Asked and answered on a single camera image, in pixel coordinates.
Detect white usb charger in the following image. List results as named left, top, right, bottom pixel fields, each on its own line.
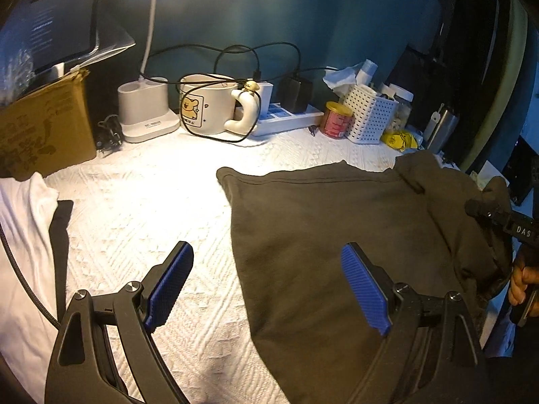
left=257, top=81, right=273, bottom=118

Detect steel tumbler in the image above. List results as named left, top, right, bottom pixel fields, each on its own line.
left=423, top=104, right=458, bottom=154

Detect right hand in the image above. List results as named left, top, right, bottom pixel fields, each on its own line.
left=508, top=256, right=538, bottom=306

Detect clear jar white lid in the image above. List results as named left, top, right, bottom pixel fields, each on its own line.
left=386, top=84, right=414, bottom=132

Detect white tissue paper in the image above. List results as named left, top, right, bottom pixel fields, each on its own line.
left=322, top=59, right=378, bottom=98

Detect black cable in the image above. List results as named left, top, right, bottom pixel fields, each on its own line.
left=142, top=41, right=338, bottom=144

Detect cream bear mug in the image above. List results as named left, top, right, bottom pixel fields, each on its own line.
left=179, top=73, right=261, bottom=136

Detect laptop screen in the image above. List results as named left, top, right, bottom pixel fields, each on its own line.
left=0, top=0, right=137, bottom=106

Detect white desk lamp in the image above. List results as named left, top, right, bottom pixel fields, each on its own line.
left=117, top=0, right=180, bottom=143

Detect white power strip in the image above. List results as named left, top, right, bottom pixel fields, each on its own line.
left=251, top=103, right=324, bottom=137

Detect black binder clips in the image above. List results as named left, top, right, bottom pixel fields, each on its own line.
left=96, top=114, right=124, bottom=157

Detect dark olive t-shirt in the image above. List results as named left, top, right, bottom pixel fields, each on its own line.
left=217, top=151, right=512, bottom=403

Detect white perforated plastic basket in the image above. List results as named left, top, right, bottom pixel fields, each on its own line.
left=343, top=85, right=398, bottom=144

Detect tissue pack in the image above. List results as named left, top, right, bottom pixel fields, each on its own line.
left=471, top=161, right=509, bottom=190

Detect yellow snack packet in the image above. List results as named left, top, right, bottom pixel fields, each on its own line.
left=381, top=130, right=418, bottom=153

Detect black power adapter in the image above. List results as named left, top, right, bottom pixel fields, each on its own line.
left=279, top=76, right=313, bottom=114

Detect brown cardboard box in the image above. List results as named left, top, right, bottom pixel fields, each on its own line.
left=0, top=69, right=97, bottom=180

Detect white textured table cloth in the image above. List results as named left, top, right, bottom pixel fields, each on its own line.
left=0, top=125, right=515, bottom=404

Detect white garment black strap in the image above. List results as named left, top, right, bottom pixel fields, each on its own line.
left=0, top=171, right=75, bottom=404

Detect red can yellow lid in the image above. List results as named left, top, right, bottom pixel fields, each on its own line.
left=320, top=101, right=353, bottom=139

